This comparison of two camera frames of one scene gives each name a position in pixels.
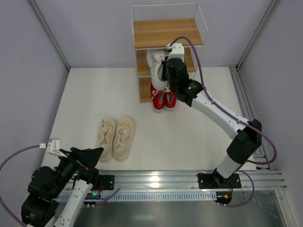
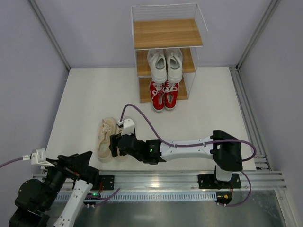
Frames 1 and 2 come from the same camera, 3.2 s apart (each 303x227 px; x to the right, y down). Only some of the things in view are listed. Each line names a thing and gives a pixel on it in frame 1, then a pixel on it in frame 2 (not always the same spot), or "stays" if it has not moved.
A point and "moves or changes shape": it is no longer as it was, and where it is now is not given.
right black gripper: x=167 y=66 -> x=116 y=145
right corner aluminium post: x=271 y=7 stays
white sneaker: x=155 y=57 moves or changes shape
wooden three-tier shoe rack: x=155 y=26 stays
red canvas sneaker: x=170 y=99 stays
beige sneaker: x=106 y=137 stays
